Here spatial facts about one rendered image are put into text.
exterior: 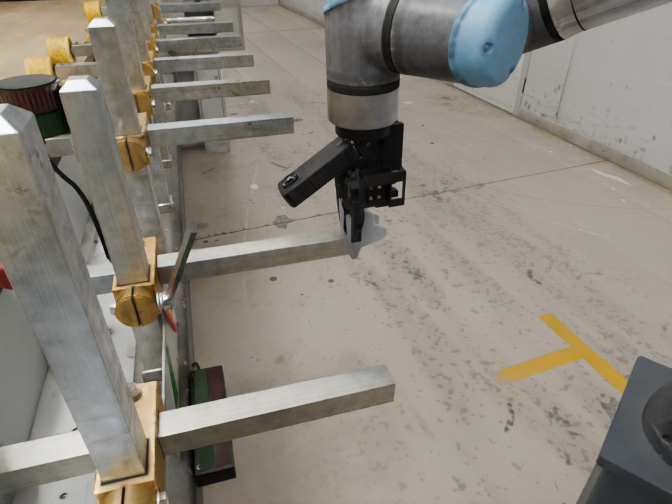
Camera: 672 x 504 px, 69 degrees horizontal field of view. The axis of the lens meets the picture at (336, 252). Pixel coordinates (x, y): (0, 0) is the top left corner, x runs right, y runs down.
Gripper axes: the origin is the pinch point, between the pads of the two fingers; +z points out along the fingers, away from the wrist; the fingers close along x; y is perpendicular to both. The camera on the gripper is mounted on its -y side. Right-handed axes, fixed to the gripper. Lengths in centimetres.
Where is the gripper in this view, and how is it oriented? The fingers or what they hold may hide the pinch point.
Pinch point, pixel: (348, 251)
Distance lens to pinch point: 74.6
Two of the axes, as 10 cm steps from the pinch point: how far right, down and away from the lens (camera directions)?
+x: -2.7, -5.4, 8.0
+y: 9.6, -1.7, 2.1
